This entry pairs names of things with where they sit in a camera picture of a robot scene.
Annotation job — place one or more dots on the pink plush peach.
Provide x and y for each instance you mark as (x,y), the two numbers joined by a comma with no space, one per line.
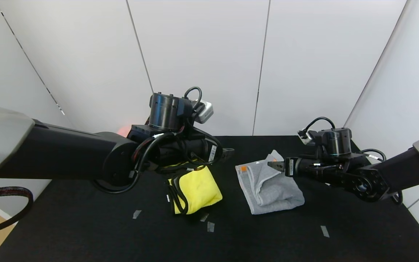
(125,130)

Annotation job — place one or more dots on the yellow microfiber towel black trim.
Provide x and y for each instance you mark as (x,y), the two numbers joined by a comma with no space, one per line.
(198,189)

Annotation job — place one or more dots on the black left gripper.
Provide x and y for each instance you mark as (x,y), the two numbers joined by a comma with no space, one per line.
(213,153)

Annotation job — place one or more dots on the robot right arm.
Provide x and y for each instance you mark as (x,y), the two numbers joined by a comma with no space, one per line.
(395,171)

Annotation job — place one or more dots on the small clear tape piece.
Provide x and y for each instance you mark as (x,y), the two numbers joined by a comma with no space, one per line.
(204,217)

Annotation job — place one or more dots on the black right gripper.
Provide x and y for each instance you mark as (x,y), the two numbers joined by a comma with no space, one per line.
(289,167)

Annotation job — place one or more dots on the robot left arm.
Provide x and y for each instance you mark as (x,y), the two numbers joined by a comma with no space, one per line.
(49,153)

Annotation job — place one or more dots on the grey terry towel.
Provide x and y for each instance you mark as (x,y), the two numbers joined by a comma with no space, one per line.
(271,189)

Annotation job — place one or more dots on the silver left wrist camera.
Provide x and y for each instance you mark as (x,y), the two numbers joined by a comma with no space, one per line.
(205,112)

